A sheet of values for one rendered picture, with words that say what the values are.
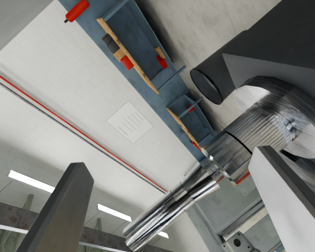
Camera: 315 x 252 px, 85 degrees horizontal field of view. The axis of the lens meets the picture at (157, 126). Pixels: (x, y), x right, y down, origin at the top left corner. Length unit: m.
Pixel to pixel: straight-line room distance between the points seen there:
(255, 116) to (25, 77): 4.49
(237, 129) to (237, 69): 0.06
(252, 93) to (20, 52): 4.39
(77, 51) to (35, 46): 0.74
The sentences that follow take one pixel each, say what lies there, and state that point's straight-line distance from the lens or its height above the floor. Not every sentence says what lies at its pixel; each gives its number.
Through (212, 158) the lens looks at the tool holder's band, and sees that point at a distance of 0.16.
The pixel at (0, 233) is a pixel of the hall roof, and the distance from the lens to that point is 6.50.
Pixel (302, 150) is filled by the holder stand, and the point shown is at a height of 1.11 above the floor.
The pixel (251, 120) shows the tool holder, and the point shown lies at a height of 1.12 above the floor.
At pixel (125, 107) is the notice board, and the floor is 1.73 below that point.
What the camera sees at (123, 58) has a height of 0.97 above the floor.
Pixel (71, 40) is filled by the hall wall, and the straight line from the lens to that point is 4.30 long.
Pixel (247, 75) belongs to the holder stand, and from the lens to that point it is 0.19.
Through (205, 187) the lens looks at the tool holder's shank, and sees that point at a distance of 0.17.
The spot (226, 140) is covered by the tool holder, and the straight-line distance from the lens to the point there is 0.16.
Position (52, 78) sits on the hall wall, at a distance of 4.47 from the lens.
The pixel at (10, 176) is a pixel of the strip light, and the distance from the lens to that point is 4.74.
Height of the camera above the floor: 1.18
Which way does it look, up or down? 3 degrees up
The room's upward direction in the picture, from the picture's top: 131 degrees counter-clockwise
